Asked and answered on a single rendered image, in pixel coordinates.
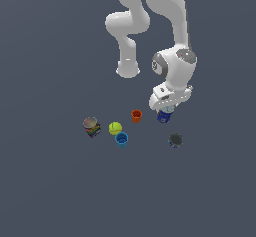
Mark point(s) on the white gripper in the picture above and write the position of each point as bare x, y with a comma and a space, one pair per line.
168, 97

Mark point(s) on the yellow-green tennis ball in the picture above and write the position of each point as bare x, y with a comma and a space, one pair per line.
115, 128

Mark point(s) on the dark blue can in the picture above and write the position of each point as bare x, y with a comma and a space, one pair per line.
163, 115

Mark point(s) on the orange cup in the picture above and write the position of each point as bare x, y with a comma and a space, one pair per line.
136, 115

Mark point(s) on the multicoloured can with grey lid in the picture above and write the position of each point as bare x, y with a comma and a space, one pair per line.
92, 127

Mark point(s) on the blue cup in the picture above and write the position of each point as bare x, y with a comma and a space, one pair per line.
121, 139

